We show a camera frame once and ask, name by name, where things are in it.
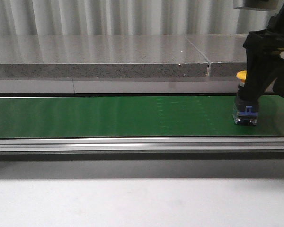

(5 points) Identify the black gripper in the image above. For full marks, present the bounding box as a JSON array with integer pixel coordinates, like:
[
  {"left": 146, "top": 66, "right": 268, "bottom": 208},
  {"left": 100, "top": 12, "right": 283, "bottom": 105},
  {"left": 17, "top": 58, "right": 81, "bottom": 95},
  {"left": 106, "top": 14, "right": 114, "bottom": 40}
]
[{"left": 239, "top": 3, "right": 284, "bottom": 102}]

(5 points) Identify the yellow mushroom push button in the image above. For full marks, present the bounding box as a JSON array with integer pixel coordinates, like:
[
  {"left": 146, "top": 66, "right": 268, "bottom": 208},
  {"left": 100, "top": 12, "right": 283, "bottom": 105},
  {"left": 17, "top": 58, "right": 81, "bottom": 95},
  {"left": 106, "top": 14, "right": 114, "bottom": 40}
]
[{"left": 232, "top": 70, "right": 259, "bottom": 126}]

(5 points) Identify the grey speckled stone countertop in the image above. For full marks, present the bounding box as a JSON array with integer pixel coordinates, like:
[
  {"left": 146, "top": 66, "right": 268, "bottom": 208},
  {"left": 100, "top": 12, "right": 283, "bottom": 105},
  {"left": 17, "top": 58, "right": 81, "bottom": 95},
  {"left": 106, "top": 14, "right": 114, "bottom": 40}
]
[{"left": 0, "top": 34, "right": 246, "bottom": 78}]

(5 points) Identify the green conveyor belt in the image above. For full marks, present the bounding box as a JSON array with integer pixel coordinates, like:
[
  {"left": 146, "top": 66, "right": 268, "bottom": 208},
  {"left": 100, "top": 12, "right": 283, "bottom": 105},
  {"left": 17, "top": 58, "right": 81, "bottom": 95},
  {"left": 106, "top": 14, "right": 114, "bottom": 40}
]
[{"left": 0, "top": 95, "right": 284, "bottom": 139}]

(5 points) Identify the white corrugated curtain backdrop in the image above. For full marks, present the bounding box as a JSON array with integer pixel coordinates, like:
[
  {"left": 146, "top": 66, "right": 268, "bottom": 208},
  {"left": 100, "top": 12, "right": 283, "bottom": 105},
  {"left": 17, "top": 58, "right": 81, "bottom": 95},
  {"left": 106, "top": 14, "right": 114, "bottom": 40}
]
[{"left": 0, "top": 0, "right": 273, "bottom": 35}]

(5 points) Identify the aluminium conveyor frame rail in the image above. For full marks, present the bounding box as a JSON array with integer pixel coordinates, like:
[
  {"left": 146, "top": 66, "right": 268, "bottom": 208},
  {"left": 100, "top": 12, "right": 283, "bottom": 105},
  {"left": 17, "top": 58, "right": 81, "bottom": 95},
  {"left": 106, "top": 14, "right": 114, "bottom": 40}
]
[{"left": 0, "top": 137, "right": 284, "bottom": 155}]

